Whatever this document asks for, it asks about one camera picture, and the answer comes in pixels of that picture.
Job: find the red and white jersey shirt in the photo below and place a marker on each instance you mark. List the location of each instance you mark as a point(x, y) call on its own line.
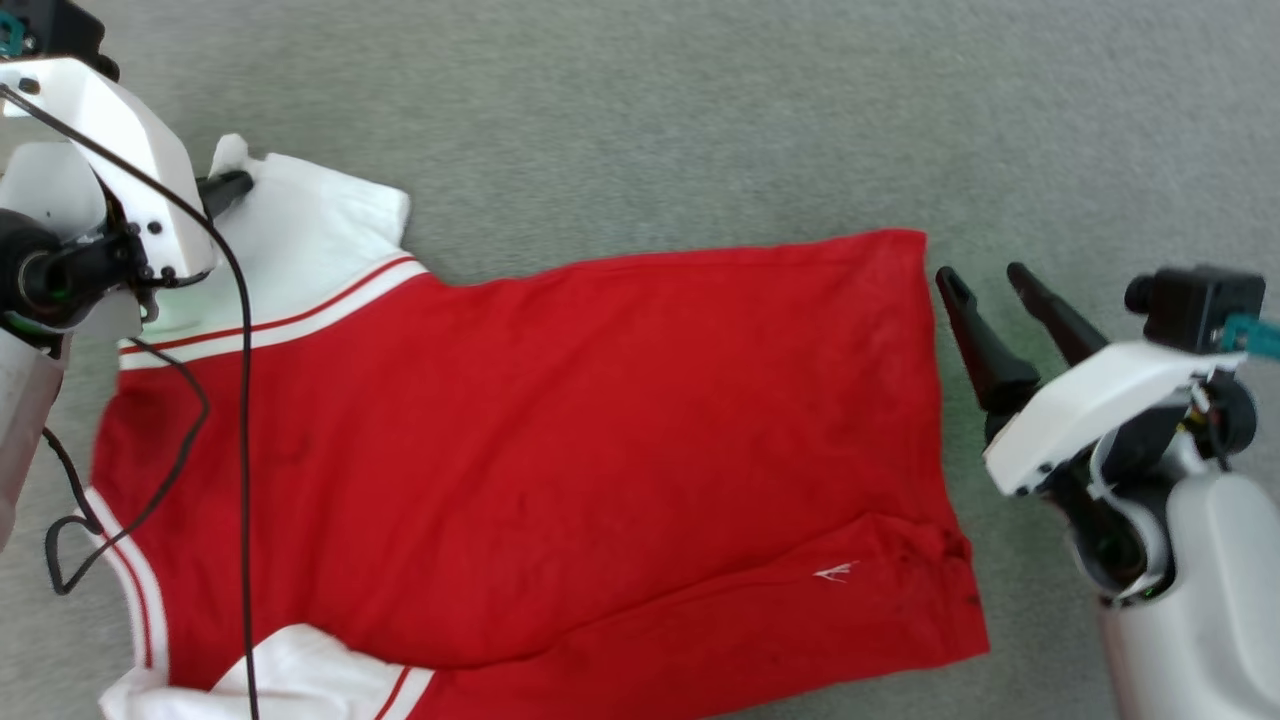
point(560, 430)

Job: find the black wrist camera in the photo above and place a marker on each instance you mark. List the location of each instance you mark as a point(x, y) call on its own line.
point(55, 30)
point(1190, 305)

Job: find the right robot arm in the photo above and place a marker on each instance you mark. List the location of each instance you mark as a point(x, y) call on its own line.
point(1200, 600)

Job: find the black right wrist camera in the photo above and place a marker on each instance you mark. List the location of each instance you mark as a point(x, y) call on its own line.
point(1190, 305)

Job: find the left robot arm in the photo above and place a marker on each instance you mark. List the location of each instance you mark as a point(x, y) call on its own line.
point(25, 290)

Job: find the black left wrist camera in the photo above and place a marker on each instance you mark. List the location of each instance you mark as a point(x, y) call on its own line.
point(55, 30)

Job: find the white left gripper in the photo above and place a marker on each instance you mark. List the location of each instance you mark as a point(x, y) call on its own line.
point(120, 160)

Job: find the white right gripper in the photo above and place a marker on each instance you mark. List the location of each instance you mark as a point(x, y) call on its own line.
point(1090, 400)

